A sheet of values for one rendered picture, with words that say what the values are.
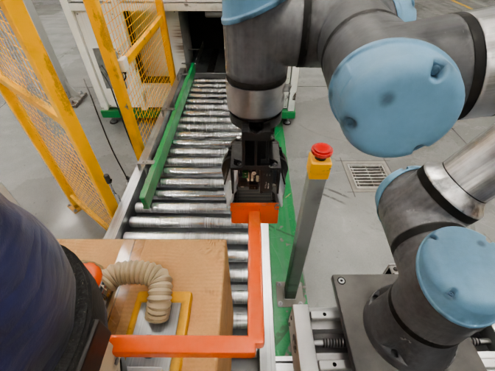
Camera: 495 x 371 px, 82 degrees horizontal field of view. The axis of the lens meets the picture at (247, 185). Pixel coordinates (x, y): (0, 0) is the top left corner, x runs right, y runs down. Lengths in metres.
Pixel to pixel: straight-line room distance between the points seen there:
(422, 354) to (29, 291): 0.52
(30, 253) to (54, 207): 2.31
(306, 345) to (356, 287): 0.15
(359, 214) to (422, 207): 1.72
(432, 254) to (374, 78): 0.31
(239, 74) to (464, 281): 0.37
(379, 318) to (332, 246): 1.44
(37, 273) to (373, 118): 0.25
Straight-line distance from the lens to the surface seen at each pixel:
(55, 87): 1.23
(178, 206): 1.44
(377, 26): 0.25
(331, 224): 2.11
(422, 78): 0.20
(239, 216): 0.52
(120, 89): 1.69
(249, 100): 0.35
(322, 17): 0.33
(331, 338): 0.68
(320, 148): 0.96
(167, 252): 0.65
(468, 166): 0.52
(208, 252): 0.63
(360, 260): 2.00
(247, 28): 0.32
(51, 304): 0.27
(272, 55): 0.33
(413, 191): 0.54
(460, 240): 0.49
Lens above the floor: 1.60
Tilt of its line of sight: 44 degrees down
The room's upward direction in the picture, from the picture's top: straight up
